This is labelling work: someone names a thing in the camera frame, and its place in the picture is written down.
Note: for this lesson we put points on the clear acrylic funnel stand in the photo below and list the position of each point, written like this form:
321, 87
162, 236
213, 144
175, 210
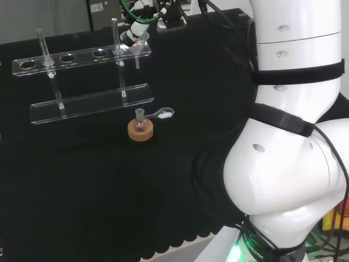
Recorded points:
90, 102

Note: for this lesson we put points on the clear glass weighing funnel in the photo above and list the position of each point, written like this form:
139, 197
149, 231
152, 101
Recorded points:
165, 114

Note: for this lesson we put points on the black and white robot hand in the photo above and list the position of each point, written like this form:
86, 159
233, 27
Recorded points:
174, 13

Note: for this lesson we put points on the clear plastic funnel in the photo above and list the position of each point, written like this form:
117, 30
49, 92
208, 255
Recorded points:
137, 53

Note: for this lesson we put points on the dark grey cabinet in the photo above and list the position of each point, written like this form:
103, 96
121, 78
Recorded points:
105, 13

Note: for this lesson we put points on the small round-bottom glass flask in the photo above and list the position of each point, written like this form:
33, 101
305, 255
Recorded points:
140, 124

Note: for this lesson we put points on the yellow stop button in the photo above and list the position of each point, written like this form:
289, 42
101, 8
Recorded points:
328, 225

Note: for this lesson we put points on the black bench cloth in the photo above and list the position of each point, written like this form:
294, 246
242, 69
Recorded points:
81, 185

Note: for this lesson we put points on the pale board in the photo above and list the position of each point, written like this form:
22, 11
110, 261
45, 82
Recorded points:
41, 19

